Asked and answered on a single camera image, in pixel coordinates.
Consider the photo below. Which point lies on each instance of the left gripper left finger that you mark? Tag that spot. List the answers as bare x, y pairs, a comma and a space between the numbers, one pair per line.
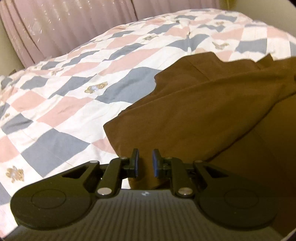
112, 174

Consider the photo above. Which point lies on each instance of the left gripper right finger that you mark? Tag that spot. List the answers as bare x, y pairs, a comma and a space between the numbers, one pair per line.
173, 169

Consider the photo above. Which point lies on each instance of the brown long-sleeve garment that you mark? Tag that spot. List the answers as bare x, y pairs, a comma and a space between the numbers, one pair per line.
238, 115

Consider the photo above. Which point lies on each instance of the checkered patchwork quilt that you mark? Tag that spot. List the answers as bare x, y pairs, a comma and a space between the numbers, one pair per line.
52, 113

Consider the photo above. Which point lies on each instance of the pink curtain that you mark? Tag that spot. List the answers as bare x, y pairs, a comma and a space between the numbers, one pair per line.
39, 30

